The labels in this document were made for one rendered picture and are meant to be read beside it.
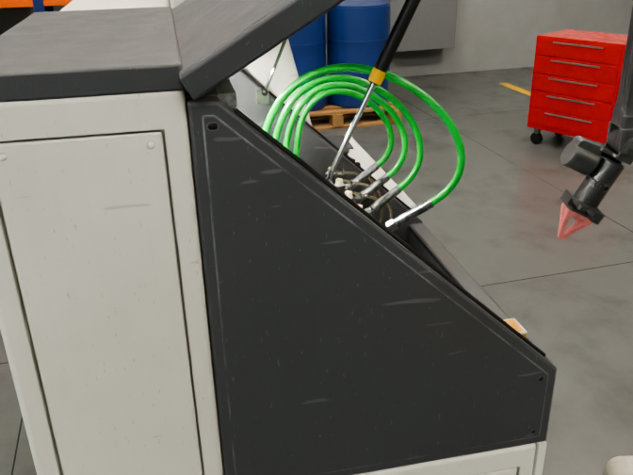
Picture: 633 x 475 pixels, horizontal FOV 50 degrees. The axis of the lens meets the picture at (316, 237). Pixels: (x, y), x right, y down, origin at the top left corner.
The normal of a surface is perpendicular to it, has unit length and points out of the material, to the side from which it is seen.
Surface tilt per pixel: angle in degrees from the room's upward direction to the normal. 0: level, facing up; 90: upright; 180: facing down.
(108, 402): 90
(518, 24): 90
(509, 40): 90
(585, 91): 90
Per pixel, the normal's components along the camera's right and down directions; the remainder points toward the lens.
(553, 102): -0.76, 0.29
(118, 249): 0.21, 0.40
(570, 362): -0.02, -0.91
